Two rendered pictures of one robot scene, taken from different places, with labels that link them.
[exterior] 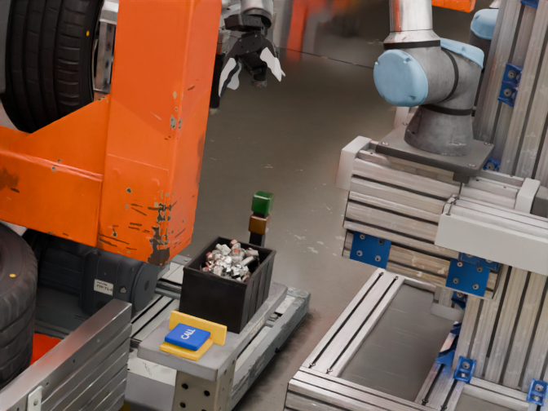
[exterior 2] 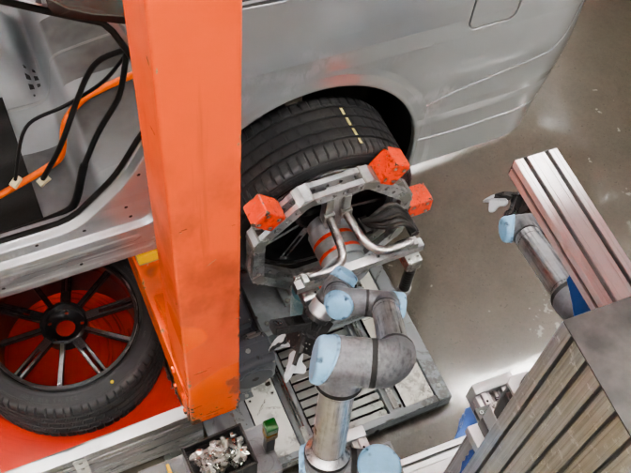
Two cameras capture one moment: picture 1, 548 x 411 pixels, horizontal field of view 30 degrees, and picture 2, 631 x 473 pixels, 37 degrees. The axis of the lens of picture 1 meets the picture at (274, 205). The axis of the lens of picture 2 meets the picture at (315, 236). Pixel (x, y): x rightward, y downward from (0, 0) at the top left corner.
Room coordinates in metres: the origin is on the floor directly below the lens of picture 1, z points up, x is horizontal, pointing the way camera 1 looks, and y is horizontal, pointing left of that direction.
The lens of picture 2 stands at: (1.43, -0.70, 3.35)
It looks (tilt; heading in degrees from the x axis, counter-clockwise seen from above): 58 degrees down; 43
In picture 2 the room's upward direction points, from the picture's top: 8 degrees clockwise
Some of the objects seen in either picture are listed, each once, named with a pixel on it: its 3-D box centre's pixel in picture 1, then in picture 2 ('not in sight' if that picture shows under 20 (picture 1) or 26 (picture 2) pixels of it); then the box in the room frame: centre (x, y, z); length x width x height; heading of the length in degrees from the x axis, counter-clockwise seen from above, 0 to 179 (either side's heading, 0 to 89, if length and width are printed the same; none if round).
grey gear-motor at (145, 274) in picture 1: (69, 285); (234, 336); (2.33, 0.48, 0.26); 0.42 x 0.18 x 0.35; 74
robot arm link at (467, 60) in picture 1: (451, 71); (375, 471); (2.17, -0.33, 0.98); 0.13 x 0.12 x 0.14; 137
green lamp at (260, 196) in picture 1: (262, 202); (270, 426); (2.12, 0.03, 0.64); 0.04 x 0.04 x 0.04; 74
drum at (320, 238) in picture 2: not in sight; (337, 249); (2.59, 0.30, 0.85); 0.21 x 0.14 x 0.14; 74
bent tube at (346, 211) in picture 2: not in sight; (379, 221); (2.68, 0.22, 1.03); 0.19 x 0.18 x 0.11; 74
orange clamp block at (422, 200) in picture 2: not in sight; (414, 200); (2.92, 0.28, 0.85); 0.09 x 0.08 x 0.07; 164
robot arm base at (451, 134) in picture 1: (442, 122); not in sight; (2.18, -0.34, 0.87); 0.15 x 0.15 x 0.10
